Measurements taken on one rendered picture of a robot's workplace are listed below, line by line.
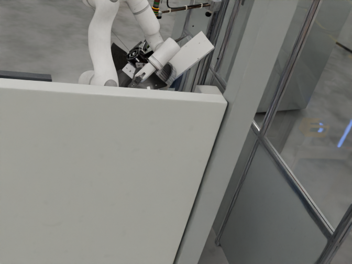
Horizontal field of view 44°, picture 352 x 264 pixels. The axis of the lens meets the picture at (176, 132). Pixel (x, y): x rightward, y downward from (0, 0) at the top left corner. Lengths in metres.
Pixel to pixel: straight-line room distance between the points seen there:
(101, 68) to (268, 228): 1.40
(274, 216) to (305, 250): 0.32
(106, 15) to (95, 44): 0.14
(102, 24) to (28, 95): 1.33
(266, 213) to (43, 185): 2.08
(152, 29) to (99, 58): 0.32
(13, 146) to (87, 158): 0.12
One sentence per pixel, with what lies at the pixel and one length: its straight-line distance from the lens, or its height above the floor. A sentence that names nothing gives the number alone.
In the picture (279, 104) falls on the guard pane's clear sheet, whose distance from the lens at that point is 2.64.
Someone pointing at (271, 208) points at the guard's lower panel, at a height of 0.72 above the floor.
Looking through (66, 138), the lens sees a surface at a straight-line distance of 0.72.
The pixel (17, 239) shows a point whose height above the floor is 1.69.
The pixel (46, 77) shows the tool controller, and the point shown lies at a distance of 2.31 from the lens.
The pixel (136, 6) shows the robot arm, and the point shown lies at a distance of 2.10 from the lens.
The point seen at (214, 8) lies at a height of 1.51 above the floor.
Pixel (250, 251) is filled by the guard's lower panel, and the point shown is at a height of 0.34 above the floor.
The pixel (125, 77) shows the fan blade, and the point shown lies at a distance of 2.82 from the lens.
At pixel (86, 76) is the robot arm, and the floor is 1.40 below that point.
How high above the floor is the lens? 2.33
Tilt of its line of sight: 32 degrees down
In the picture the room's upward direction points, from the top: 16 degrees clockwise
